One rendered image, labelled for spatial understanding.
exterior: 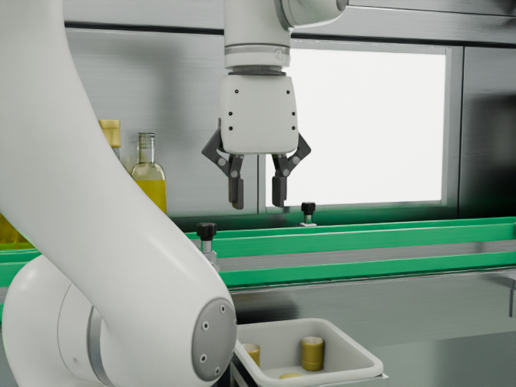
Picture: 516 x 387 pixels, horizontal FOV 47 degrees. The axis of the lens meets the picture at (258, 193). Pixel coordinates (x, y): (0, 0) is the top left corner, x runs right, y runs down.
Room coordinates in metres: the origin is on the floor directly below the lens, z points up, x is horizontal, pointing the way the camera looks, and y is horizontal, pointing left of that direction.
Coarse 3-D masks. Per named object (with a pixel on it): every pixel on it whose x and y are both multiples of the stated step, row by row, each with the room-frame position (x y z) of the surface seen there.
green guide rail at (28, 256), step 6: (12, 252) 0.87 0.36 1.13; (18, 252) 0.87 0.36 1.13; (24, 252) 0.87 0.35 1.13; (30, 252) 0.87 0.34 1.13; (36, 252) 0.87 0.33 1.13; (0, 258) 0.86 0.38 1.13; (6, 258) 0.86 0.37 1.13; (12, 258) 0.86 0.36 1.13; (18, 258) 0.86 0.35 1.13; (24, 258) 0.87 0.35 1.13; (30, 258) 0.87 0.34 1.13
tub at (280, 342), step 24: (240, 336) 0.90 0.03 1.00; (264, 336) 0.91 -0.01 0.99; (288, 336) 0.92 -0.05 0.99; (312, 336) 0.93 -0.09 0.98; (336, 336) 0.87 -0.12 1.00; (264, 360) 0.90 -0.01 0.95; (288, 360) 0.91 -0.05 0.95; (336, 360) 0.86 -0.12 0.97; (360, 360) 0.79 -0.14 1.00; (264, 384) 0.70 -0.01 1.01; (288, 384) 0.70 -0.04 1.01; (312, 384) 0.70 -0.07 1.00
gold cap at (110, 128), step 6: (102, 120) 0.95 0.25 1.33; (108, 120) 0.95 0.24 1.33; (114, 120) 0.95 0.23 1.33; (102, 126) 0.95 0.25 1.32; (108, 126) 0.95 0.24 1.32; (114, 126) 0.95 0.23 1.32; (120, 126) 0.97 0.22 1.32; (108, 132) 0.95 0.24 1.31; (114, 132) 0.95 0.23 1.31; (120, 132) 0.96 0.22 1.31; (108, 138) 0.95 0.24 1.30; (114, 138) 0.95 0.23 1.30; (120, 138) 0.96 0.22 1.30; (114, 144) 0.95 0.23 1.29; (120, 144) 0.96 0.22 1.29
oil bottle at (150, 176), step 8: (136, 168) 0.96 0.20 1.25; (144, 168) 0.96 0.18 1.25; (152, 168) 0.96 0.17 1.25; (160, 168) 0.97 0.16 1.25; (136, 176) 0.95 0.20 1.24; (144, 176) 0.95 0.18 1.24; (152, 176) 0.96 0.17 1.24; (160, 176) 0.96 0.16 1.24; (144, 184) 0.95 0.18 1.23; (152, 184) 0.96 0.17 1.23; (160, 184) 0.96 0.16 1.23; (144, 192) 0.95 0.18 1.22; (152, 192) 0.96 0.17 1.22; (160, 192) 0.96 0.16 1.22; (152, 200) 0.96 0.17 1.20; (160, 200) 0.96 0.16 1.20; (160, 208) 0.96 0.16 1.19
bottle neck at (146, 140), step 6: (144, 132) 0.99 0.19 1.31; (150, 132) 0.99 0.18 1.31; (138, 138) 0.97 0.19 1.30; (144, 138) 0.97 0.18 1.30; (150, 138) 0.97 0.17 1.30; (138, 144) 0.97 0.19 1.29; (144, 144) 0.97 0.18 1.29; (150, 144) 0.97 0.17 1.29; (138, 150) 0.97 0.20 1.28; (144, 150) 0.97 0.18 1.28; (150, 150) 0.97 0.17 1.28; (138, 156) 0.97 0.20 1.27; (144, 156) 0.97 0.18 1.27; (150, 156) 0.97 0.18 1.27
